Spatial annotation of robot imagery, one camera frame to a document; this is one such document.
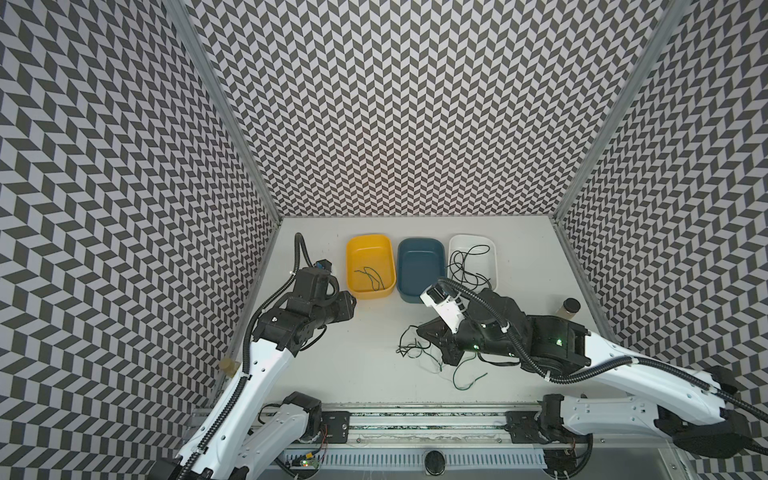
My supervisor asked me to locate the green cable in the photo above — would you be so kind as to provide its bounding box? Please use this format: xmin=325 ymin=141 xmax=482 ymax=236
xmin=353 ymin=265 xmax=388 ymax=293

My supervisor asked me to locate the black cable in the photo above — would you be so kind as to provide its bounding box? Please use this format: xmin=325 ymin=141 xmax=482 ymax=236
xmin=447 ymin=244 xmax=494 ymax=290

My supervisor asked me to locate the cable bundle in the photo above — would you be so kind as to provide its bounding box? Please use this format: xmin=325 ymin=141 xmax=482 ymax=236
xmin=395 ymin=325 xmax=488 ymax=392

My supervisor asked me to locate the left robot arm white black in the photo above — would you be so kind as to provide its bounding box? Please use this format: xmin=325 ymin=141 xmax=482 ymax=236
xmin=148 ymin=234 xmax=356 ymax=479

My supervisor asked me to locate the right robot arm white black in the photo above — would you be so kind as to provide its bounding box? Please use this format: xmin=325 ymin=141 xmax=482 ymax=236
xmin=417 ymin=277 xmax=767 ymax=459

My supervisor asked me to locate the yellow plastic bin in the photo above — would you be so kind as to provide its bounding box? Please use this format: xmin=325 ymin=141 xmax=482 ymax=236
xmin=346 ymin=234 xmax=397 ymax=300

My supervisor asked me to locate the white plastic bin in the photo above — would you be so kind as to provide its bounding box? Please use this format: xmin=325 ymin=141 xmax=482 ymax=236
xmin=446 ymin=234 xmax=498 ymax=292

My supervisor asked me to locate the spice jar black lid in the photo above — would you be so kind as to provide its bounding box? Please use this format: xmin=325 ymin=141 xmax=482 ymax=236
xmin=556 ymin=298 xmax=582 ymax=320

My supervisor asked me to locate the dark teal plastic bin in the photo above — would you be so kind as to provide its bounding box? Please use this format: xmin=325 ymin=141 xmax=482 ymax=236
xmin=397 ymin=237 xmax=446 ymax=304

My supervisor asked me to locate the small yellow round object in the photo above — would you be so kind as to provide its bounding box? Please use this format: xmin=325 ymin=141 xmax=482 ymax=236
xmin=218 ymin=358 xmax=241 ymax=379

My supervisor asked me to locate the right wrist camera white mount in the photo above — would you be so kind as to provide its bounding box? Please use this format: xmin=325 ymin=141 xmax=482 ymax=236
xmin=420 ymin=283 xmax=465 ymax=333

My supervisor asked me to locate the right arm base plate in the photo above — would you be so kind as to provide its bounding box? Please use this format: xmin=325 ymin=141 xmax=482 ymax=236
xmin=504 ymin=410 xmax=550 ymax=445

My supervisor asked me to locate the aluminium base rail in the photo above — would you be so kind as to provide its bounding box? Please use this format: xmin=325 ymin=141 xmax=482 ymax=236
xmin=191 ymin=403 xmax=577 ymax=451

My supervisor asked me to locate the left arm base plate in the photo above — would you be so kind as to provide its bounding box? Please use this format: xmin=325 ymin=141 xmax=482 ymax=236
xmin=315 ymin=410 xmax=351 ymax=445

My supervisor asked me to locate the left corner aluminium post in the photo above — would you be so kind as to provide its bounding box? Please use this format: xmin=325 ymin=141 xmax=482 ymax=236
xmin=163 ymin=0 xmax=282 ymax=223

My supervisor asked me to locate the corner aluminium post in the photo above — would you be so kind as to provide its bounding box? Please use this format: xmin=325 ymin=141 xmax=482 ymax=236
xmin=163 ymin=0 xmax=282 ymax=223
xmin=553 ymin=0 xmax=692 ymax=224

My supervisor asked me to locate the right corner aluminium post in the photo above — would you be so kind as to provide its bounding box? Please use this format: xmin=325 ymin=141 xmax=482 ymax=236
xmin=553 ymin=0 xmax=692 ymax=224

